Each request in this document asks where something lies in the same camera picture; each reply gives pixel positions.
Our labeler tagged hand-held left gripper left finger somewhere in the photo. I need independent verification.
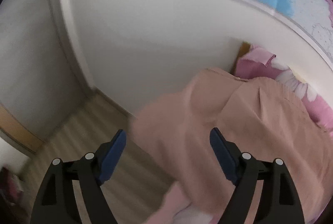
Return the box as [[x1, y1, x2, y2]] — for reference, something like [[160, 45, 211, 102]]
[[31, 129, 127, 224]]

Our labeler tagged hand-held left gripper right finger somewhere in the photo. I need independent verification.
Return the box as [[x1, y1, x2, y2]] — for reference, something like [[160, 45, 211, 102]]
[[210, 127, 305, 224]]

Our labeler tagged dusty pink garment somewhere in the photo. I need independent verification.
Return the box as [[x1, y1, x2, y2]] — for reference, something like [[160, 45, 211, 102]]
[[129, 66, 333, 224]]

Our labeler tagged pink daisy rolled quilt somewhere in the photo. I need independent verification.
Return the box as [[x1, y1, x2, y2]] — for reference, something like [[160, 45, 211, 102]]
[[234, 44, 333, 133]]

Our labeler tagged wooden door frame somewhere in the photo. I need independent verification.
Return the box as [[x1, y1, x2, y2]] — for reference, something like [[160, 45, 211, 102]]
[[0, 103, 46, 155]]

